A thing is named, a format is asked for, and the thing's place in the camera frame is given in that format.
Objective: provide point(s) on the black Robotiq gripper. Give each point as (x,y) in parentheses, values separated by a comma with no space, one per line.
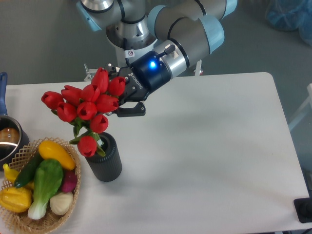
(143,77)

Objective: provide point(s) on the red tulip bouquet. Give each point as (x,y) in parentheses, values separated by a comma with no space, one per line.
(85,109)

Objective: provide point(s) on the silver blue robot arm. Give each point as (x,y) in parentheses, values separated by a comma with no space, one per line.
(153,48)

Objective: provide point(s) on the dark grey ribbed vase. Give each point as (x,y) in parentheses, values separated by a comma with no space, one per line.
(106,168)

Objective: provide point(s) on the magenta radish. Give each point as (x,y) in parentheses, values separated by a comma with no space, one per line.
(69,182)

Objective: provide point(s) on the green bok choy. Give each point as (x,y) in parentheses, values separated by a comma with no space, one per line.
(47,180)

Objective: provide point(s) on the green cucumber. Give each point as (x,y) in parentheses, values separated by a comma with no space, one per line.
(27,173)

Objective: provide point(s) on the white garlic bulb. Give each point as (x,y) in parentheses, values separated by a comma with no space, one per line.
(61,202)

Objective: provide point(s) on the small yellow crookneck squash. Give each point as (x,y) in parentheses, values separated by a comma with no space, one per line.
(11,175)

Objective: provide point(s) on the yellow pumpkin gourd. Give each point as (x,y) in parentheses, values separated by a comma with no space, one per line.
(17,200)

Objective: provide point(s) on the woven wicker basket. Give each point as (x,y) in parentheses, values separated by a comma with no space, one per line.
(20,223)

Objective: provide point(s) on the blue plastic bag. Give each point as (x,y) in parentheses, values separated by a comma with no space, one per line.
(291,15)

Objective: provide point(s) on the black device at table edge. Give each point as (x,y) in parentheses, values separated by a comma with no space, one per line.
(303,207)

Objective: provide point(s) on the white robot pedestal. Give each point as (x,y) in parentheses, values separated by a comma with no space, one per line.
(130,36)

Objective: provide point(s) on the blue handled saucepan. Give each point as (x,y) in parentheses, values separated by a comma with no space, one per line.
(12,136)

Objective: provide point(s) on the white metal frame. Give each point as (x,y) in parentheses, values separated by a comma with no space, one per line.
(302,110)

